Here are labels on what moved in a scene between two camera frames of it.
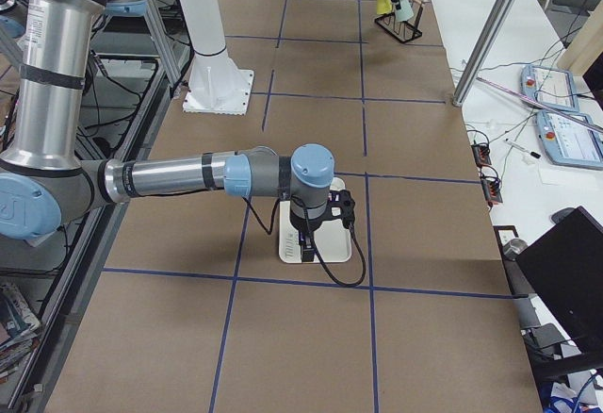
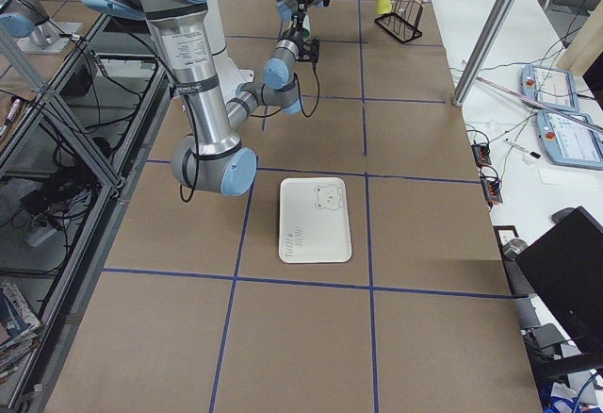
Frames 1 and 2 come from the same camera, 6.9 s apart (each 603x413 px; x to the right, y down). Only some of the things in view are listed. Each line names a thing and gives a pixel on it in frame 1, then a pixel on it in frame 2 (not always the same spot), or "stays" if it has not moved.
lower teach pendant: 571,140 stays
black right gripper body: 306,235 -> 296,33
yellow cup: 383,3 stays
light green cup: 405,12 -> 306,29
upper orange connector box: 480,152 stays
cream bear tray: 333,239 stays
